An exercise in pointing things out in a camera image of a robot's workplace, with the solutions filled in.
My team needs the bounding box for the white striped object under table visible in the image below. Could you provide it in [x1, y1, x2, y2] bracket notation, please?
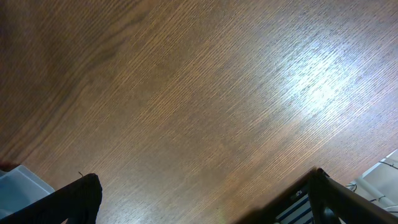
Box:
[276, 195, 314, 224]

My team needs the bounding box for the white cable tray on floor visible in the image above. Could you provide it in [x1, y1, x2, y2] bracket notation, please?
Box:
[346, 150, 397, 217]

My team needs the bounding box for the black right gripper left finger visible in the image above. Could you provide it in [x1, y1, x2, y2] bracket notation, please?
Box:
[1, 173, 103, 224]

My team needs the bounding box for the clear plastic storage bin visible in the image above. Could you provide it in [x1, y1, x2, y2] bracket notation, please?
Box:
[0, 165, 55, 219]

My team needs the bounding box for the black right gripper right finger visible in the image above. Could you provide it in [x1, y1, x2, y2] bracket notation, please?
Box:
[308, 168, 397, 224]

